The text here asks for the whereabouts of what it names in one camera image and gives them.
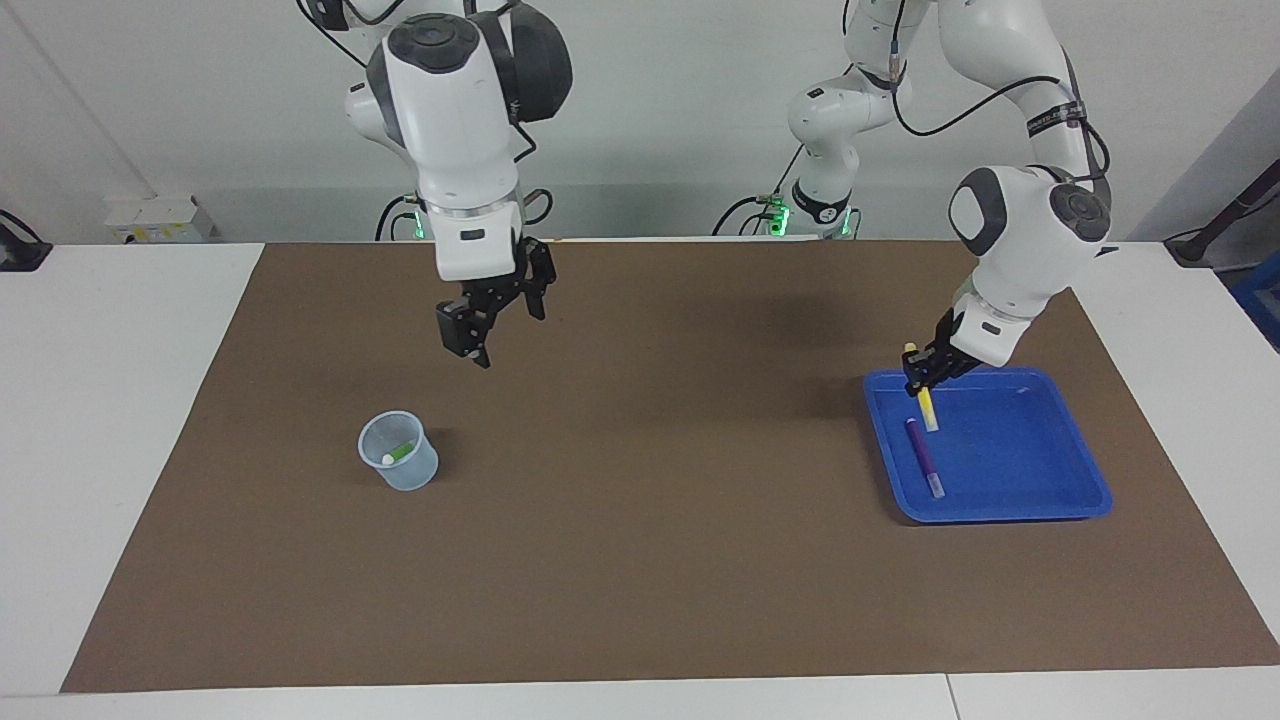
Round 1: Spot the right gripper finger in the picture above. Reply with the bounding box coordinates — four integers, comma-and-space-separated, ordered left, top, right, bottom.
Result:
436, 298, 493, 369
524, 238, 557, 321

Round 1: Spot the yellow pen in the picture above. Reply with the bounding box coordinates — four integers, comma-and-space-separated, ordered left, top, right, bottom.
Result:
904, 343, 941, 433

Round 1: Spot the purple pen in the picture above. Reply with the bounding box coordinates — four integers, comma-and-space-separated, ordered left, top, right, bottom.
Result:
905, 417, 946, 499

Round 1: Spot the blue plastic tray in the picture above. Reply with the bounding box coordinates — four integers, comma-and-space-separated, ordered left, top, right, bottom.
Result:
862, 367, 1114, 525

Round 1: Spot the translucent plastic cup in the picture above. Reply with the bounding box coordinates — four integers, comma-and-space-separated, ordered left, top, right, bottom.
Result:
357, 410, 440, 492

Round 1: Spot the black clamp with pole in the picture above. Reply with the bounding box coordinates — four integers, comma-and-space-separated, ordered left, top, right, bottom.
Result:
1165, 160, 1280, 269

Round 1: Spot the brown table mat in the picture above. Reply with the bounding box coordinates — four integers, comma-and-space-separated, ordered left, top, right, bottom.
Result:
60, 240, 1280, 693

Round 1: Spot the blue box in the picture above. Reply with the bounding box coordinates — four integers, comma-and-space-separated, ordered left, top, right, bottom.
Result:
1230, 250, 1280, 351

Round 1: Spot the white power strip box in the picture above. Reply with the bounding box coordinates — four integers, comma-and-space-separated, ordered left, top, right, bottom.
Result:
105, 195, 216, 244

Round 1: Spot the black table clamp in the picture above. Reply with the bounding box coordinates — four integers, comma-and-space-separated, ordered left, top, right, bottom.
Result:
0, 208, 53, 273

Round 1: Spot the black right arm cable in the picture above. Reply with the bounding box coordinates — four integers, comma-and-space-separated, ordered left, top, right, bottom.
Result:
505, 30, 556, 227

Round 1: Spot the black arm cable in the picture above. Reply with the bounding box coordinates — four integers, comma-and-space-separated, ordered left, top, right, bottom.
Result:
505, 30, 556, 227
845, 0, 1113, 183

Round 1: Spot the black right base cable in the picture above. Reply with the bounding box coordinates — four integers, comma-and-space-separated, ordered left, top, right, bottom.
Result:
375, 195, 421, 241

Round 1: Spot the black base cable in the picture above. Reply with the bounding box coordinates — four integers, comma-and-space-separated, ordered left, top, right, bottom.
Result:
375, 195, 421, 241
712, 145, 806, 237

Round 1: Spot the black left base cable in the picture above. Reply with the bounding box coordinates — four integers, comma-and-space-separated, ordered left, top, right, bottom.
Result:
712, 145, 806, 237

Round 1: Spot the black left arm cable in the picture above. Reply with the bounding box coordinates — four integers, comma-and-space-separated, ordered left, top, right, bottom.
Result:
845, 0, 1113, 183

